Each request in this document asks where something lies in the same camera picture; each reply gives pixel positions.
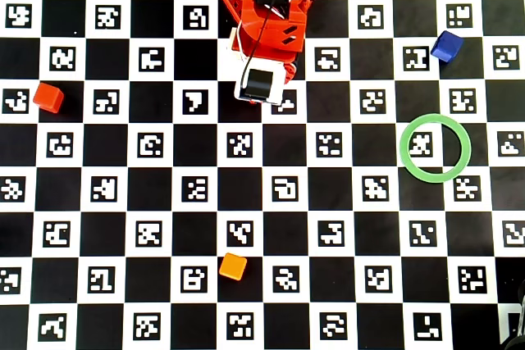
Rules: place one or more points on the orange cube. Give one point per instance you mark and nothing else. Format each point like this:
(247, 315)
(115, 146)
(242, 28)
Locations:
(232, 266)

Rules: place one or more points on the black white marker checkerboard mat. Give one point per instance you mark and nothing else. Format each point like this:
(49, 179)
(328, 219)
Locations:
(262, 202)

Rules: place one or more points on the blue cube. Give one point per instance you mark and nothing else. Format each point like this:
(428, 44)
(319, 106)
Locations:
(447, 46)

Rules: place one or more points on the red cube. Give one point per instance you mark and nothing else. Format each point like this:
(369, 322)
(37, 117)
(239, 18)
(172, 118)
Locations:
(47, 96)

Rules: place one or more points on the red perforated robot base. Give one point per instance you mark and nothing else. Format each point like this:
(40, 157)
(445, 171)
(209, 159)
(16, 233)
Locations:
(230, 1)

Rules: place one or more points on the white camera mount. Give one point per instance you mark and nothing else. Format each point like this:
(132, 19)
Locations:
(279, 88)

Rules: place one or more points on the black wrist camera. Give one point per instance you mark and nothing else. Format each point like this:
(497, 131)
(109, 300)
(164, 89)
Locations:
(259, 83)

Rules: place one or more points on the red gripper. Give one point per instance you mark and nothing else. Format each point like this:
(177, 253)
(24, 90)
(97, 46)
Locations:
(259, 84)

